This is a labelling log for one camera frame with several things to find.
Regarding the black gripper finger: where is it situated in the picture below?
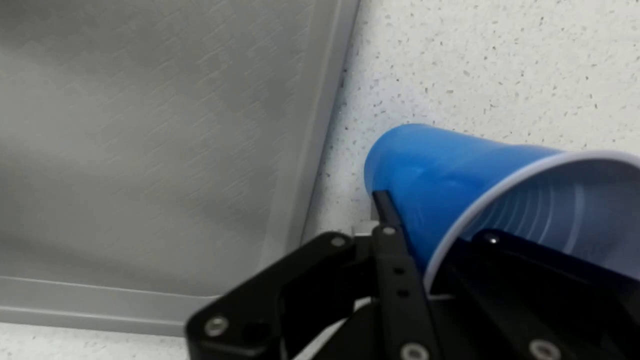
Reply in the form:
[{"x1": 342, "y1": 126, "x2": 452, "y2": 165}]
[{"x1": 372, "y1": 191, "x2": 401, "y2": 235}]

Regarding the blue plastic cup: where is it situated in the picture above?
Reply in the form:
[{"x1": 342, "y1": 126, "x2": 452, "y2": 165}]
[{"x1": 364, "y1": 124, "x2": 640, "y2": 297}]

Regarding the grey plastic tray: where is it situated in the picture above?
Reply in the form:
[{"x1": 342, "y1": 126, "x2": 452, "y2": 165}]
[{"x1": 0, "y1": 0, "x2": 358, "y2": 336}]

